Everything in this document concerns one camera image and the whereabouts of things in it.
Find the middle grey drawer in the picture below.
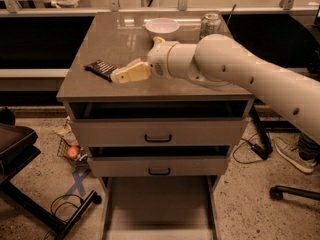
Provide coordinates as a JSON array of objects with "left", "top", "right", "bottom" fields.
[{"left": 88, "top": 146, "right": 230, "bottom": 177}]

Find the black office chair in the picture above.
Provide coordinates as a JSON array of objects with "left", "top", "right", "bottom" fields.
[{"left": 0, "top": 107, "right": 100, "bottom": 240}]

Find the open bottom grey drawer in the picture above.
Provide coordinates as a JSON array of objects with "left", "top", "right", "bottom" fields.
[{"left": 102, "top": 176, "right": 219, "bottom": 240}]

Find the black wire basket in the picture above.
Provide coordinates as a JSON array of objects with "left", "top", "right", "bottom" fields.
[{"left": 57, "top": 139, "right": 88, "bottom": 168}]

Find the dark jeans leg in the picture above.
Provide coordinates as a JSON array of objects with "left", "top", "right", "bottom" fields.
[{"left": 298, "top": 133, "right": 320, "bottom": 164}]

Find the top grey drawer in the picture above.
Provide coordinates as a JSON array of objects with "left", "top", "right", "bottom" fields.
[{"left": 71, "top": 101, "right": 247, "bottom": 147}]

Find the black chair base leg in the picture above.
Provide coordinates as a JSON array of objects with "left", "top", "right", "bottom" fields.
[{"left": 269, "top": 185, "right": 320, "bottom": 201}]

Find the grey drawer cabinet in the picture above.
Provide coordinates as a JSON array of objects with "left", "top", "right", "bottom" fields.
[{"left": 57, "top": 12, "right": 253, "bottom": 240}]

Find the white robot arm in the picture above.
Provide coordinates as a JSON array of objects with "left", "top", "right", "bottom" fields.
[{"left": 111, "top": 34, "right": 320, "bottom": 143}]

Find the black power adapter cable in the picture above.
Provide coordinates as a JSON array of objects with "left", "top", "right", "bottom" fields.
[{"left": 231, "top": 132, "right": 272, "bottom": 165}]

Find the black floor cable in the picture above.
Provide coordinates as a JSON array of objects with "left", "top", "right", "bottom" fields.
[{"left": 43, "top": 193, "right": 86, "bottom": 240}]

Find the white ceramic bowl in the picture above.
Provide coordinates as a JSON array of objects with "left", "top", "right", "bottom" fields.
[{"left": 145, "top": 18, "right": 180, "bottom": 40}]

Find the grey sneaker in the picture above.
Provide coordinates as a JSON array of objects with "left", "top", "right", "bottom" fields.
[{"left": 273, "top": 137, "right": 317, "bottom": 174}]

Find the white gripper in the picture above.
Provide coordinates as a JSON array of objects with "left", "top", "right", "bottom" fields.
[{"left": 111, "top": 36, "right": 178, "bottom": 84}]

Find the red apple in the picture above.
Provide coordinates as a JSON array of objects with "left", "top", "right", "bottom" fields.
[{"left": 66, "top": 146, "right": 80, "bottom": 160}]

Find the silver soda can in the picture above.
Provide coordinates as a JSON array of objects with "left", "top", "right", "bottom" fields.
[{"left": 199, "top": 12, "right": 221, "bottom": 39}]

